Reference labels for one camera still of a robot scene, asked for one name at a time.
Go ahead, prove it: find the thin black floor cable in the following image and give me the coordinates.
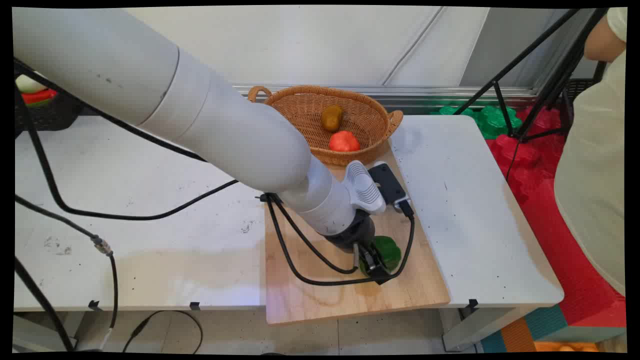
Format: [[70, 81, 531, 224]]
[[122, 310, 204, 355]]

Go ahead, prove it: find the thick black cable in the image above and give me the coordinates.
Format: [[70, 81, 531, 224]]
[[14, 256, 76, 352]]

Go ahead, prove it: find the green foam mat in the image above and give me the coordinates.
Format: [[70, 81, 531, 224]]
[[431, 104, 523, 140]]

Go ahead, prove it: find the red foam mat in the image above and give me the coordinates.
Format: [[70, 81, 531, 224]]
[[485, 105, 627, 328]]

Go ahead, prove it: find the red toy pepper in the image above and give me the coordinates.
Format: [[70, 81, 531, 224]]
[[21, 89, 58, 105]]

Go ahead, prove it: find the dark mesh basket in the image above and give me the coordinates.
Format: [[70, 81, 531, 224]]
[[562, 77, 599, 108]]

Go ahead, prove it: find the woven wicker basket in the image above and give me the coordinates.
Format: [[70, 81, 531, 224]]
[[247, 85, 404, 167]]

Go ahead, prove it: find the black plastic mesh basket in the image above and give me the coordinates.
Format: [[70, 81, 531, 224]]
[[14, 89, 84, 132]]

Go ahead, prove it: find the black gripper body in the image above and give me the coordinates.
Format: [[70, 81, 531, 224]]
[[325, 211, 377, 253]]

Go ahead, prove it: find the wooden cutting board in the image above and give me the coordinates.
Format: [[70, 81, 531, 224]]
[[263, 140, 452, 326]]

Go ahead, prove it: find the white table leg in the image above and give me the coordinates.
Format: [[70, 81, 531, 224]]
[[440, 306, 538, 352]]

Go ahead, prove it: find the black cable with metal connector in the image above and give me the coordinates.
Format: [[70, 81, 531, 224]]
[[15, 194, 119, 351]]

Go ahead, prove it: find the green bell pepper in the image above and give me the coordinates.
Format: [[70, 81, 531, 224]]
[[359, 235, 402, 277]]

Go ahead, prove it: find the teal and orange foam mat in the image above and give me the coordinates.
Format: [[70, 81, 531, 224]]
[[480, 304, 626, 353]]

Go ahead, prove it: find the person in white shirt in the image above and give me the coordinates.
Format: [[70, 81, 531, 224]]
[[554, 7, 628, 297]]

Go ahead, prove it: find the aluminium wall rail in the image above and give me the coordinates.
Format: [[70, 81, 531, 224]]
[[232, 84, 541, 109]]

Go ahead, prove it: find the red tomato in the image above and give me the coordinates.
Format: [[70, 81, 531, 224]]
[[328, 130, 361, 152]]

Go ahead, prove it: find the white toy vegetable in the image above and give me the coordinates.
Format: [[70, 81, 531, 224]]
[[16, 74, 48, 94]]

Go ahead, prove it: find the black tripod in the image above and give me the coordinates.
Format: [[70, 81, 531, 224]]
[[452, 7, 611, 143]]

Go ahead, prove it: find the brown kiwi fruit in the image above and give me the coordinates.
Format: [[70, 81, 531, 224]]
[[321, 104, 344, 133]]

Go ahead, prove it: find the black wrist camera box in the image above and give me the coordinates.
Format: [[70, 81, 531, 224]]
[[368, 162, 414, 219]]

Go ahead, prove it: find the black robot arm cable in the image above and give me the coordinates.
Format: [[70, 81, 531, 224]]
[[14, 59, 240, 221]]

